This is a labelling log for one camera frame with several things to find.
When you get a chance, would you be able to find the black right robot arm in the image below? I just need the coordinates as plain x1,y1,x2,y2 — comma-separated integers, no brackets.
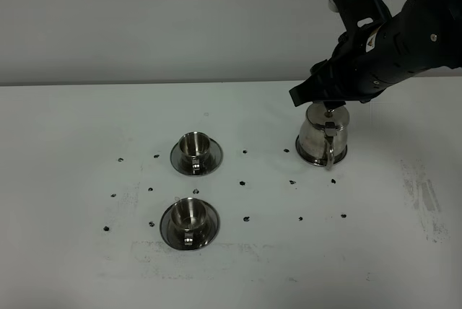
289,0,461,106

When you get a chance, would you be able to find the far stainless steel saucer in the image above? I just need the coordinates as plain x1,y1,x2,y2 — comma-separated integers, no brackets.
170,139,223,176

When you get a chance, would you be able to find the near stainless steel teacup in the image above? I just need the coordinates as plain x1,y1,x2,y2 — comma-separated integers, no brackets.
170,198,209,246

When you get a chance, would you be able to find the far stainless steel teacup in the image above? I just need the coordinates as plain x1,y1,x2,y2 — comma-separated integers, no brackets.
178,131,211,171

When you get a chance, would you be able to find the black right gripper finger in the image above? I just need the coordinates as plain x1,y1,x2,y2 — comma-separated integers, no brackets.
323,100,346,111
289,60,334,107

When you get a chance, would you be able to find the stainless steel teacup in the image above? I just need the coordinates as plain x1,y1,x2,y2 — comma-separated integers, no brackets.
178,131,211,171
170,198,209,246

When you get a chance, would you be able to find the stainless steel teapot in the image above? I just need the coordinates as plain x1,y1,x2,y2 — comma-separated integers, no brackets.
298,103,349,170

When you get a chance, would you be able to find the near stainless steel saucer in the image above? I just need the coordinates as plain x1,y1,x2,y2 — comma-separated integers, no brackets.
160,199,220,251

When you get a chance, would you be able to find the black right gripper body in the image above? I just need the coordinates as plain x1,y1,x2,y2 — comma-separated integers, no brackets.
324,16,415,101

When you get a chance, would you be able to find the stainless steel saucer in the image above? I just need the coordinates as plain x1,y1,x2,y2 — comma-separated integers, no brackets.
160,199,220,251
170,139,223,176

